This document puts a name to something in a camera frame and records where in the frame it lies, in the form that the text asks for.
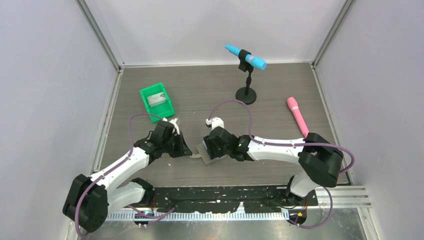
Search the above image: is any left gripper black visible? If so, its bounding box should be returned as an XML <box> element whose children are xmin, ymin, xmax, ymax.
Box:
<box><xmin>161</xmin><ymin>131</ymin><xmax>192</xmax><ymax>158</ymax></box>

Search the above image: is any grey leather card holder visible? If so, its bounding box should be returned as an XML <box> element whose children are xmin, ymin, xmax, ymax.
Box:
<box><xmin>190</xmin><ymin>139</ymin><xmax>228</xmax><ymax>165</ymax></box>

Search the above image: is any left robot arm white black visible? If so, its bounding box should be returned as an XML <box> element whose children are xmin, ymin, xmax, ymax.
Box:
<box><xmin>62</xmin><ymin>118</ymin><xmax>192</xmax><ymax>233</ymax></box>

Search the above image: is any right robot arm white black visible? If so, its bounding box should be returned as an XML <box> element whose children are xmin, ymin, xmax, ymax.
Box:
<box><xmin>203</xmin><ymin>126</ymin><xmax>344</xmax><ymax>206</ymax></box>

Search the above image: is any silver VIP card stack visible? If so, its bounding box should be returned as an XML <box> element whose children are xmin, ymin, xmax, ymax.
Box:
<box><xmin>147</xmin><ymin>92</ymin><xmax>167</xmax><ymax>107</ymax></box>

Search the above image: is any green plastic bin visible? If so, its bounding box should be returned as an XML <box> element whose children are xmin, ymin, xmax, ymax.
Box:
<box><xmin>139</xmin><ymin>82</ymin><xmax>175</xmax><ymax>123</ymax></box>

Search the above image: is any black microphone stand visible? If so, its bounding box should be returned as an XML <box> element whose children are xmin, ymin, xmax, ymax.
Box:
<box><xmin>235</xmin><ymin>49</ymin><xmax>257</xmax><ymax>105</ymax></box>

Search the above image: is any pink toy microphone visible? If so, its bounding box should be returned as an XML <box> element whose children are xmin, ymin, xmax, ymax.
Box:
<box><xmin>286</xmin><ymin>97</ymin><xmax>310</xmax><ymax>138</ymax></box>

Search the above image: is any blue toy microphone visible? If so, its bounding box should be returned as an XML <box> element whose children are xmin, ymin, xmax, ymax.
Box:
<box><xmin>225</xmin><ymin>44</ymin><xmax>267</xmax><ymax>72</ymax></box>

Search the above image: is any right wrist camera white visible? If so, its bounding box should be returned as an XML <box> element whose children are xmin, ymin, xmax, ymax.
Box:
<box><xmin>205</xmin><ymin>117</ymin><xmax>225</xmax><ymax>130</ymax></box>

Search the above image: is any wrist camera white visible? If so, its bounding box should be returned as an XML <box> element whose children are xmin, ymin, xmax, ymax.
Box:
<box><xmin>168</xmin><ymin>117</ymin><xmax>181</xmax><ymax>135</ymax></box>
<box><xmin>205</xmin><ymin>117</ymin><xmax>225</xmax><ymax>130</ymax></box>

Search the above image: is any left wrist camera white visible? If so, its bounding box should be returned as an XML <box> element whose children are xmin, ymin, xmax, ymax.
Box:
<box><xmin>168</xmin><ymin>117</ymin><xmax>181</xmax><ymax>135</ymax></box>

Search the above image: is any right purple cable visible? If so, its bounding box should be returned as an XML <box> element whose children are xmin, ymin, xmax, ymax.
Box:
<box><xmin>207</xmin><ymin>99</ymin><xmax>356</xmax><ymax>231</ymax></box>

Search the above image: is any purple cable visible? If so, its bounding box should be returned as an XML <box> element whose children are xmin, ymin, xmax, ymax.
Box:
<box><xmin>207</xmin><ymin>99</ymin><xmax>356</xmax><ymax>231</ymax></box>
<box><xmin>73</xmin><ymin>113</ymin><xmax>176</xmax><ymax>239</ymax></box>

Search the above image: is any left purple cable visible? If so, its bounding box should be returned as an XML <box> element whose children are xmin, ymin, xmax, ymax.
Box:
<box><xmin>73</xmin><ymin>113</ymin><xmax>176</xmax><ymax>239</ymax></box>

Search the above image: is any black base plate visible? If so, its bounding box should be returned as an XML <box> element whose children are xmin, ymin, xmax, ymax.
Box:
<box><xmin>134</xmin><ymin>185</ymin><xmax>318</xmax><ymax>214</ymax></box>

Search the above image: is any aluminium frame rail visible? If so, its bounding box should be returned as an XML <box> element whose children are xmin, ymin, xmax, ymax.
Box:
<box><xmin>105</xmin><ymin>186</ymin><xmax>371</xmax><ymax>223</ymax></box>

